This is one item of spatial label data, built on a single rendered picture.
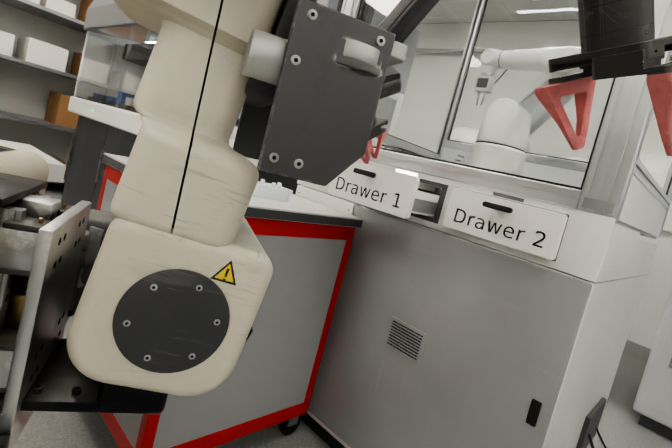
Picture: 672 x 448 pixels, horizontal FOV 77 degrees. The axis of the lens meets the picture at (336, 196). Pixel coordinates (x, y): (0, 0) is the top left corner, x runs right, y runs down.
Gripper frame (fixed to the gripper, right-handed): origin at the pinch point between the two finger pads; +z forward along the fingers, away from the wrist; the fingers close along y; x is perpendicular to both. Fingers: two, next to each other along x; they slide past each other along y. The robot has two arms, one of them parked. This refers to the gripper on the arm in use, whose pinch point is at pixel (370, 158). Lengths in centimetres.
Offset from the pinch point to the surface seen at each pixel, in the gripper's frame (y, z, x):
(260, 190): -17.9, 7.7, 27.9
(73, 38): 53, -26, 421
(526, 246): 10.5, 21.1, -36.5
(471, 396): -11, 56, -33
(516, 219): 13.7, 16.5, -32.5
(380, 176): 2.7, 6.7, -0.1
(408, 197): 0.8, 9.5, -10.4
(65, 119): 6, 35, 378
